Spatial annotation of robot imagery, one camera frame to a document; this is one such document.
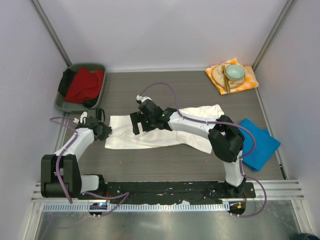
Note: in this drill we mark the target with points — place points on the black t-shirt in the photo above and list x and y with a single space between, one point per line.
65 83

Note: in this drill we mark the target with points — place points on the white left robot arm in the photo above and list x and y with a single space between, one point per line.
60 173

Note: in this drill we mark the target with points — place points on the beige decorated plate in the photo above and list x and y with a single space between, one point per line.
218 77

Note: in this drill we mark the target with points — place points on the gold cutlery piece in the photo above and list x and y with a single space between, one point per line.
225 79

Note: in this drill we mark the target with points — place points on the red t-shirt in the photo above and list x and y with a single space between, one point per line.
85 86

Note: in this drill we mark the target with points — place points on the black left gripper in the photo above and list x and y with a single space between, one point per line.
107 131

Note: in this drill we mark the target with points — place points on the white flower print t-shirt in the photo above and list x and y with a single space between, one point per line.
123 137

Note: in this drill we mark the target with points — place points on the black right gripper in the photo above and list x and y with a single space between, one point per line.
138 117

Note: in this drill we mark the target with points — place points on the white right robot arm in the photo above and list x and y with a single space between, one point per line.
226 140

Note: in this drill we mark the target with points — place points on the orange checkered cloth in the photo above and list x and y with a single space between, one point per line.
249 83

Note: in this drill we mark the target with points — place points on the blue t-shirt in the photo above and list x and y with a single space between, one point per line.
265 146

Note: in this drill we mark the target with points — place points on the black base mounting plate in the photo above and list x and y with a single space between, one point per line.
174 192

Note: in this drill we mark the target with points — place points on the white slotted cable duct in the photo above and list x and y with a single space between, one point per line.
96 207

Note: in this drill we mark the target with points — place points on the aluminium frame rail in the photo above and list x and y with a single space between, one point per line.
275 190

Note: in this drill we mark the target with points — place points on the light green bowl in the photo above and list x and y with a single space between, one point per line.
235 72

